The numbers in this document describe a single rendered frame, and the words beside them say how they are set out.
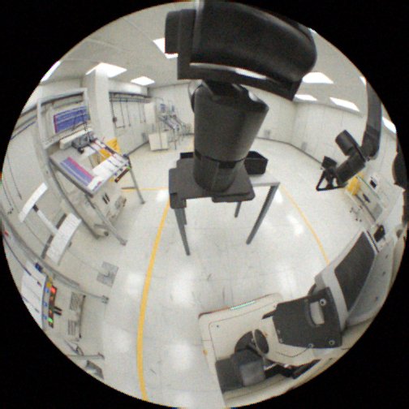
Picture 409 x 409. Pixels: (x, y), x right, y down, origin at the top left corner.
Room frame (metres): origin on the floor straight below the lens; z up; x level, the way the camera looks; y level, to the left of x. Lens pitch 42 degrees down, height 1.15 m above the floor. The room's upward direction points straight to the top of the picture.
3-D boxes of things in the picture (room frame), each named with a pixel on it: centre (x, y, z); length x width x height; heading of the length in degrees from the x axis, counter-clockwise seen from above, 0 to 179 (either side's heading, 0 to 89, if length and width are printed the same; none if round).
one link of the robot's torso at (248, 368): (-0.18, -0.23, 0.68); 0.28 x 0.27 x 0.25; 100
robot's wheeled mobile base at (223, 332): (-0.34, -0.32, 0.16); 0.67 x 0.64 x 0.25; 10
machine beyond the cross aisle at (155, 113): (4.50, 1.61, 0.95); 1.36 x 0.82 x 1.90; 90
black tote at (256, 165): (0.74, -0.13, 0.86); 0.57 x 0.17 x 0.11; 100
